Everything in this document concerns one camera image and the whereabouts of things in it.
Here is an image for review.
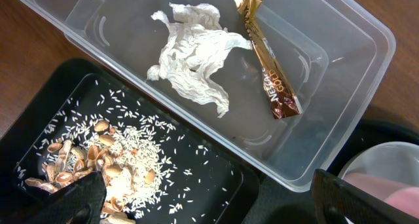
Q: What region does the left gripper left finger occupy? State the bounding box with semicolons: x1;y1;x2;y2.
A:
19;172;106;223

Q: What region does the black rectangular tray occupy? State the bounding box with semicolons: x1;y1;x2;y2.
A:
1;59;259;223

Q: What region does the grey round plate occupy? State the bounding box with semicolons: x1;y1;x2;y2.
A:
338;141;418;186

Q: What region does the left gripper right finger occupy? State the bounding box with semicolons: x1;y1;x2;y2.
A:
310;169;418;224

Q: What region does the nut shells and rice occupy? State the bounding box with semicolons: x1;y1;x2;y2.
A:
14;75;242;223

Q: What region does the clear plastic bin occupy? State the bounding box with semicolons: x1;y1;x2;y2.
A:
21;0;396;193

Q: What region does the pink cup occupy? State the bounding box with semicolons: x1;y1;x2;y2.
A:
344;173;418;218

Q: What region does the white napkin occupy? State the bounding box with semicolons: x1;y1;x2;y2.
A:
147;3;253;118

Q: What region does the round black tray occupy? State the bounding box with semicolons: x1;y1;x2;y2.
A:
244;121;418;224

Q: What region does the gold coffee sachet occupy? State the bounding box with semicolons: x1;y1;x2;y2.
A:
234;0;302;119

